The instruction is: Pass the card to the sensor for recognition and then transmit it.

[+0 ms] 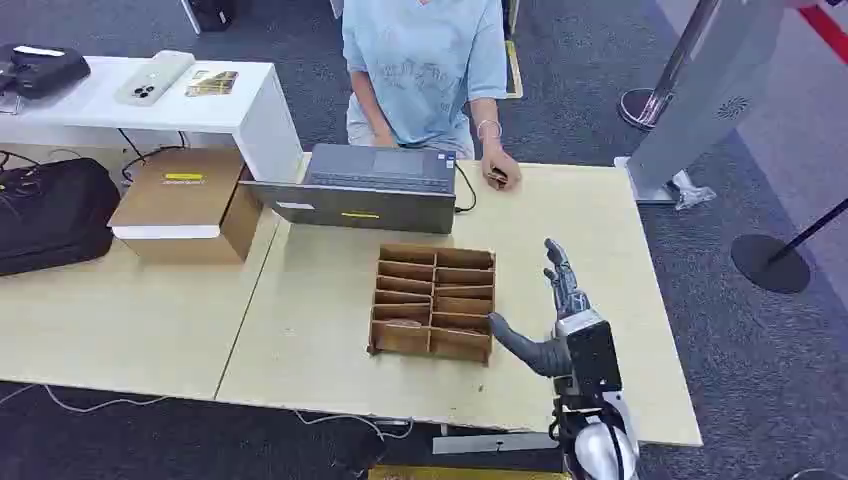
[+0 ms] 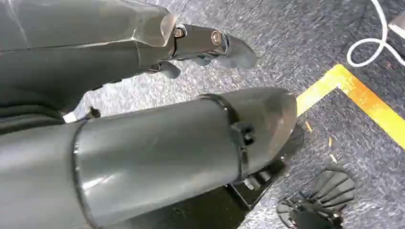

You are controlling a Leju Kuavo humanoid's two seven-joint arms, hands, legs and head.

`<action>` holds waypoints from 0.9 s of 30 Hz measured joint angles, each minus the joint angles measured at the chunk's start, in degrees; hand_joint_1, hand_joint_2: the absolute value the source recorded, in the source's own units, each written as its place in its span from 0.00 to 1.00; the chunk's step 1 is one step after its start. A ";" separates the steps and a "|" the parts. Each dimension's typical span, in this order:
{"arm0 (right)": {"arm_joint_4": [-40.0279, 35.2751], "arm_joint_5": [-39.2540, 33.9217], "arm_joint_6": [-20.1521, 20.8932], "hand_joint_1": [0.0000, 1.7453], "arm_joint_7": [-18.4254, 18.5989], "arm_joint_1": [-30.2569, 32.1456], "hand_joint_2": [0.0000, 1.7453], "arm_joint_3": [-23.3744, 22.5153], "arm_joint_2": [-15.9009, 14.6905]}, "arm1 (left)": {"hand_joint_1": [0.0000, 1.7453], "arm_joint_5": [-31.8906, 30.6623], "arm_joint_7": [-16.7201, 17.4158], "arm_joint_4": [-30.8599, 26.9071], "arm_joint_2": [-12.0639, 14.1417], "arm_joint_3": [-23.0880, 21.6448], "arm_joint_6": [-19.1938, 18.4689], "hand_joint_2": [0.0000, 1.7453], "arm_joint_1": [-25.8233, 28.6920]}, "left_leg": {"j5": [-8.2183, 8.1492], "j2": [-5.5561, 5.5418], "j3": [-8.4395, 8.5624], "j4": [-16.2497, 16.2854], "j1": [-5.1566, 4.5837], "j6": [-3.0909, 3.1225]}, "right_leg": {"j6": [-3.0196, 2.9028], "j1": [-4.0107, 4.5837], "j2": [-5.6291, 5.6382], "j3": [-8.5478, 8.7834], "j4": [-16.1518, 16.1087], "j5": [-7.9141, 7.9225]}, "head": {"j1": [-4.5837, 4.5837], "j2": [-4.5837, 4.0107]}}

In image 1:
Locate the black chair base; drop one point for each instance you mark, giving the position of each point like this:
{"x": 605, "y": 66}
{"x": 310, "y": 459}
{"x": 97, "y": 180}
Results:
{"x": 208, "y": 13}

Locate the person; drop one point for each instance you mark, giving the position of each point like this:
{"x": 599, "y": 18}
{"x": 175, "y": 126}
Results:
{"x": 424, "y": 66}

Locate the wooden card sorting box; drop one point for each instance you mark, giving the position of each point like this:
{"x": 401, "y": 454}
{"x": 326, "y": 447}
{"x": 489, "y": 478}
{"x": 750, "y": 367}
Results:
{"x": 434, "y": 305}

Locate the grey open laptop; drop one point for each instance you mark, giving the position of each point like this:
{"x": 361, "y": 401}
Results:
{"x": 364, "y": 192}

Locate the crumpled clear plastic wrap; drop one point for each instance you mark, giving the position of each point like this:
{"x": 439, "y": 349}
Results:
{"x": 692, "y": 193}

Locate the black stanchion post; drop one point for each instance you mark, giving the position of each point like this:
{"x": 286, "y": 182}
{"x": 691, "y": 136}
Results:
{"x": 768, "y": 265}

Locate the yellow black floor strip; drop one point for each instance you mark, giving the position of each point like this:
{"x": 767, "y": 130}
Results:
{"x": 514, "y": 66}

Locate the pale smartphone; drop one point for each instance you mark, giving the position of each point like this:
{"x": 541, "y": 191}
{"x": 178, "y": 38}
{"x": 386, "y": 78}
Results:
{"x": 154, "y": 78}

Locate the black soft bag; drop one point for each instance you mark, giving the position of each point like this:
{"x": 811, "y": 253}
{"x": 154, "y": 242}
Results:
{"x": 53, "y": 212}

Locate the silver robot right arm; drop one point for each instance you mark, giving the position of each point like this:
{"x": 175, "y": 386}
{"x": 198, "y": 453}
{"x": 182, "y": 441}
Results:
{"x": 599, "y": 444}

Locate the chrome stanchion post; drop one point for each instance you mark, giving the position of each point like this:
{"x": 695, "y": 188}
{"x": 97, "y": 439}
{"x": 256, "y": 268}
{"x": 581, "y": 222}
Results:
{"x": 646, "y": 106}

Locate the red barrier belt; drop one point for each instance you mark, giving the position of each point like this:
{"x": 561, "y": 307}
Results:
{"x": 825, "y": 30}

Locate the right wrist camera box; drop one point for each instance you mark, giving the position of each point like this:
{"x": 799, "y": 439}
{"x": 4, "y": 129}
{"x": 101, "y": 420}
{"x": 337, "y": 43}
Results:
{"x": 591, "y": 354}

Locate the small card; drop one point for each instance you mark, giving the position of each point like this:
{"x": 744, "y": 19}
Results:
{"x": 497, "y": 177}

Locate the gold card pack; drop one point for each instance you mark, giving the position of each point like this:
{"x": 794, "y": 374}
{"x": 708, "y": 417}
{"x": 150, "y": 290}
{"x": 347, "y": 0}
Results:
{"x": 212, "y": 83}

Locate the person's left hand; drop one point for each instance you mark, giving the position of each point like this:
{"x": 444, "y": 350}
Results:
{"x": 500, "y": 166}

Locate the card in wooden box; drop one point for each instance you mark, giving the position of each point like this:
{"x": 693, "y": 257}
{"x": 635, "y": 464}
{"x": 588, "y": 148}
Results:
{"x": 403, "y": 323}

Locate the grey kiosk stand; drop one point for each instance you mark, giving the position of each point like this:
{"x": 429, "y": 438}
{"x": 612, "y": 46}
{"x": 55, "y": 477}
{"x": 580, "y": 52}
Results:
{"x": 709, "y": 86}

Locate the brown cardboard box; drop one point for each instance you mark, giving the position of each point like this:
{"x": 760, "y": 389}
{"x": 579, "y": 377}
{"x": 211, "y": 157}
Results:
{"x": 179, "y": 205}

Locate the white side table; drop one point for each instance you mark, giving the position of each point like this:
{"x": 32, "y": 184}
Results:
{"x": 218, "y": 116}

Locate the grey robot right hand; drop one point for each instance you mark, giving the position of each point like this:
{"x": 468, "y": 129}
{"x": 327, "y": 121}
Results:
{"x": 536, "y": 354}

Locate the grey metal table bracket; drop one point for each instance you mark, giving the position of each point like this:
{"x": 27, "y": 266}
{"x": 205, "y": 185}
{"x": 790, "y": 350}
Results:
{"x": 490, "y": 442}

